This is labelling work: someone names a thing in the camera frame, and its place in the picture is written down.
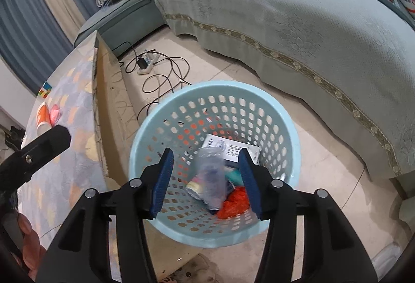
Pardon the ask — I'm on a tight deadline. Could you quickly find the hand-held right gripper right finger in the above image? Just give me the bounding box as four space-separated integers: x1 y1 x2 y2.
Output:
238 147 378 283

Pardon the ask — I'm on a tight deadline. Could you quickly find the white power strip with cables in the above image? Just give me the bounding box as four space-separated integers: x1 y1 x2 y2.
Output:
117 41 192 119

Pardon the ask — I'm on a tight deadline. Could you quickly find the white cardboard box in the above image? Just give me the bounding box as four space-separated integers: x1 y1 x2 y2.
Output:
200 134 260 171

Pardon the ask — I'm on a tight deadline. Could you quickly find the orange paper cup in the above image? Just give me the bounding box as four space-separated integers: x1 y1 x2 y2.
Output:
35 101 54 136

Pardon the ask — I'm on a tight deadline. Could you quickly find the colourful puzzle cube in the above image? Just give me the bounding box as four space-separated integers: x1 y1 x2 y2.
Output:
38 82 53 98

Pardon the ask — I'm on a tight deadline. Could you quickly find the orange plastic bag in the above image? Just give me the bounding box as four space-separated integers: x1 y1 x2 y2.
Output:
216 187 251 219

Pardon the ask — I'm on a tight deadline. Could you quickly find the small pink packet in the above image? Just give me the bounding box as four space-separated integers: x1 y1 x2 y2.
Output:
49 104 63 125

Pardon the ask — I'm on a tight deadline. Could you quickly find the person's left hand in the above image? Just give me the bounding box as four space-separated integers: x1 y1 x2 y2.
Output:
17 214 48 281

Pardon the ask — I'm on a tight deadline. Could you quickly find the light blue plastic basket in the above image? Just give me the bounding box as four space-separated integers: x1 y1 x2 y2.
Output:
129 80 301 250

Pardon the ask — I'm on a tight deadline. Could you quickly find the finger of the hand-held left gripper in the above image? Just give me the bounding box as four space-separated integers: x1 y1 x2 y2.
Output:
0 125 71 197

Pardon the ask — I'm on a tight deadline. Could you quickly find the small teal packet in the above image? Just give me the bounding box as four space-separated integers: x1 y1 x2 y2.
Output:
225 169 243 185

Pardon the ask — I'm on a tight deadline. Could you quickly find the clear plastic bottle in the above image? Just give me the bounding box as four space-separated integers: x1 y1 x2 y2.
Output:
191 146 234 215

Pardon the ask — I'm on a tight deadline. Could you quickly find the bed with teal bedspread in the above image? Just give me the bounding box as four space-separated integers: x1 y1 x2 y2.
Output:
74 0 415 181

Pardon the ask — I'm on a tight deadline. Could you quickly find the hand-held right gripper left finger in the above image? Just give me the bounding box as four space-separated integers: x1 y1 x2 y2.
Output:
36 147 174 283

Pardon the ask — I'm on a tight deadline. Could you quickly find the pink packet with yellow label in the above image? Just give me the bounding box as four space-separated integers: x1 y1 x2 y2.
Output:
186 180 204 200

